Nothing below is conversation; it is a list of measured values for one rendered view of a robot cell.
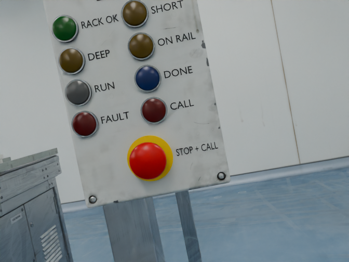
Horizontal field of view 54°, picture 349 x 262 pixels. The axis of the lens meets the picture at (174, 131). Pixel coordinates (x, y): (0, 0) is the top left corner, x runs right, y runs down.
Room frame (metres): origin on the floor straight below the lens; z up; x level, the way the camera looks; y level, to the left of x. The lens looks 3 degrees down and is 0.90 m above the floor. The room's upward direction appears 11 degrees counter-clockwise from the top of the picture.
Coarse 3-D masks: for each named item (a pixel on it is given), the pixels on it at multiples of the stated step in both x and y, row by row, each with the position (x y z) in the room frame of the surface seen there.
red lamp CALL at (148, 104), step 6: (144, 102) 0.38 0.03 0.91; (150, 102) 0.37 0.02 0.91; (156, 102) 0.37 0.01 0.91; (162, 102) 0.38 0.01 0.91; (144, 108) 0.38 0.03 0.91; (150, 108) 0.37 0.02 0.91; (156, 108) 0.37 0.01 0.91; (162, 108) 0.37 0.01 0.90; (144, 114) 0.38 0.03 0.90; (150, 114) 0.37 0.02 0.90; (156, 114) 0.37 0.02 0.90; (162, 114) 0.37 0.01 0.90; (150, 120) 0.38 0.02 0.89; (156, 120) 0.38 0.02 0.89
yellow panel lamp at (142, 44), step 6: (138, 36) 0.37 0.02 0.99; (144, 36) 0.37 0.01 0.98; (132, 42) 0.37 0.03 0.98; (138, 42) 0.37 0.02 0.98; (144, 42) 0.37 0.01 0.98; (150, 42) 0.37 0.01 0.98; (132, 48) 0.37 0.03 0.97; (138, 48) 0.37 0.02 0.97; (144, 48) 0.37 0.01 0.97; (150, 48) 0.37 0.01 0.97; (132, 54) 0.38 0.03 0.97; (138, 54) 0.37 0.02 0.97; (144, 54) 0.37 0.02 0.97
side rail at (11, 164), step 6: (48, 150) 1.77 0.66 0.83; (54, 150) 1.84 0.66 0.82; (24, 156) 1.53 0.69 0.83; (30, 156) 1.56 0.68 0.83; (36, 156) 1.62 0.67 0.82; (42, 156) 1.68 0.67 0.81; (6, 162) 1.36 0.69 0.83; (12, 162) 1.40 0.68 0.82; (18, 162) 1.45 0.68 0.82; (24, 162) 1.50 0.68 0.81; (30, 162) 1.55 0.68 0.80; (0, 168) 1.31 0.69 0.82; (6, 168) 1.35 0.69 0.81
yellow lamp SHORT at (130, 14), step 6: (126, 6) 0.38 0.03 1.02; (132, 6) 0.37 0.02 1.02; (138, 6) 0.37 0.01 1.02; (144, 6) 0.38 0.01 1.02; (126, 12) 0.37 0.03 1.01; (132, 12) 0.37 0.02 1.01; (138, 12) 0.37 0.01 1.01; (144, 12) 0.37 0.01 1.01; (126, 18) 0.38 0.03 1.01; (132, 18) 0.37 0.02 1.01; (138, 18) 0.37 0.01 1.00; (144, 18) 0.38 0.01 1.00; (132, 24) 0.38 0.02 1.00; (138, 24) 0.38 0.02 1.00
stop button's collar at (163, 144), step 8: (144, 136) 0.38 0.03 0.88; (152, 136) 0.38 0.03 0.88; (136, 144) 0.38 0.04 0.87; (160, 144) 0.38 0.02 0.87; (128, 152) 0.38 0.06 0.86; (168, 152) 0.38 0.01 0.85; (184, 152) 0.38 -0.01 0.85; (128, 160) 0.38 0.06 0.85; (168, 160) 0.38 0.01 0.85; (168, 168) 0.38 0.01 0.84; (136, 176) 0.38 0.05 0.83; (160, 176) 0.38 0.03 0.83
